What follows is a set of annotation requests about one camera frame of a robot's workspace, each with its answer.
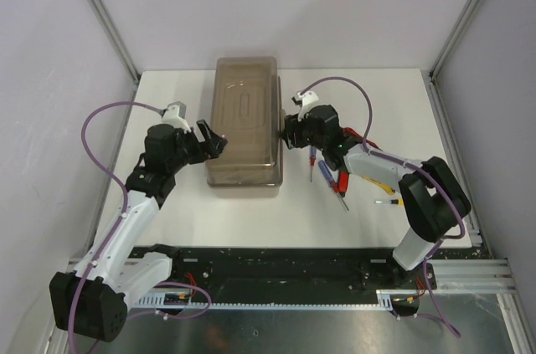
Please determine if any left aluminium frame post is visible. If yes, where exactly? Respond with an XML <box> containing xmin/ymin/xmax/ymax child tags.
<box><xmin>87</xmin><ymin>0</ymin><xmax>141</xmax><ymax>85</ymax></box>

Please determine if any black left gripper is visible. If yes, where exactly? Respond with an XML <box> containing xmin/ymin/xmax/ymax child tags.
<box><xmin>167</xmin><ymin>120</ymin><xmax>225</xmax><ymax>172</ymax></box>

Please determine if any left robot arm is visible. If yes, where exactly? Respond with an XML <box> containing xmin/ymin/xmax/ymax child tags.
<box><xmin>49</xmin><ymin>120</ymin><xmax>227</xmax><ymax>342</ymax></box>

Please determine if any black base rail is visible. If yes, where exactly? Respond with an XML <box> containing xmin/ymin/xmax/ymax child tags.
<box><xmin>125</xmin><ymin>244</ymin><xmax>439</xmax><ymax>317</ymax></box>

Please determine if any white cable duct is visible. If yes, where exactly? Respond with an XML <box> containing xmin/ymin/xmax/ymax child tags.
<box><xmin>133</xmin><ymin>290</ymin><xmax>416</xmax><ymax>311</ymax></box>

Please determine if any right aluminium frame post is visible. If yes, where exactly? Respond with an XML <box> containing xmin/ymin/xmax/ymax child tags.
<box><xmin>428</xmin><ymin>0</ymin><xmax>513</xmax><ymax>83</ymax></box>

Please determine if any red black utility knife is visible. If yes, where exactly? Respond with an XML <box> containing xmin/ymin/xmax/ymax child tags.
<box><xmin>343</xmin><ymin>127</ymin><xmax>379</xmax><ymax>149</ymax></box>

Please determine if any yellow black box cutter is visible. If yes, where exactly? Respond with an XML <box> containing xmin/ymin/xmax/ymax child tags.
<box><xmin>362</xmin><ymin>176</ymin><xmax>396</xmax><ymax>195</ymax></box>

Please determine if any small blue red screwdriver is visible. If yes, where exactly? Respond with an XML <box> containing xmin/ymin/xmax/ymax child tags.
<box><xmin>309</xmin><ymin>146</ymin><xmax>317</xmax><ymax>182</ymax></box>

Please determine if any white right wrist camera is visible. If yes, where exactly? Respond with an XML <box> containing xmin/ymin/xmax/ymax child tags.
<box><xmin>291</xmin><ymin>90</ymin><xmax>319</xmax><ymax>110</ymax></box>

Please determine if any red folding knife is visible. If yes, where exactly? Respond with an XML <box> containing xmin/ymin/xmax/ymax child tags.
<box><xmin>337</xmin><ymin>171</ymin><xmax>349</xmax><ymax>198</ymax></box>

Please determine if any beige plastic tool box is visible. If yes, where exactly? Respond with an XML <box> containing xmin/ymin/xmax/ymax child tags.
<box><xmin>206</xmin><ymin>56</ymin><xmax>283</xmax><ymax>198</ymax></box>

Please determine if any large blue red screwdriver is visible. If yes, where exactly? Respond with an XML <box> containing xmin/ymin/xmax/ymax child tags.
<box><xmin>318</xmin><ymin>160</ymin><xmax>349</xmax><ymax>212</ymax></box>

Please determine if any aluminium frame post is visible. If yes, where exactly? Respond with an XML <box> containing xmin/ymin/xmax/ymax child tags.
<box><xmin>87</xmin><ymin>0</ymin><xmax>141</xmax><ymax>85</ymax></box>
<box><xmin>428</xmin><ymin>0</ymin><xmax>513</xmax><ymax>83</ymax></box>

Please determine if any yellow handle screwdriver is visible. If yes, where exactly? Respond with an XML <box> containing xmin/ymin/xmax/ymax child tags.
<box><xmin>374</xmin><ymin>198</ymin><xmax>404</xmax><ymax>206</ymax></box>

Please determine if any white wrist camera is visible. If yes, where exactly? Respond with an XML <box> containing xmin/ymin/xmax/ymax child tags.
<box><xmin>291</xmin><ymin>90</ymin><xmax>319</xmax><ymax>110</ymax></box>
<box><xmin>162</xmin><ymin>101</ymin><xmax>190</xmax><ymax>132</ymax></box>

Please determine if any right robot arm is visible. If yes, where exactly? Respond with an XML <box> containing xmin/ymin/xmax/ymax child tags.
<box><xmin>281</xmin><ymin>105</ymin><xmax>472</xmax><ymax>288</ymax></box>

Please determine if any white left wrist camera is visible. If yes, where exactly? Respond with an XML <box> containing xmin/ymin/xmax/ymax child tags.
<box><xmin>162</xmin><ymin>101</ymin><xmax>190</xmax><ymax>132</ymax></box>

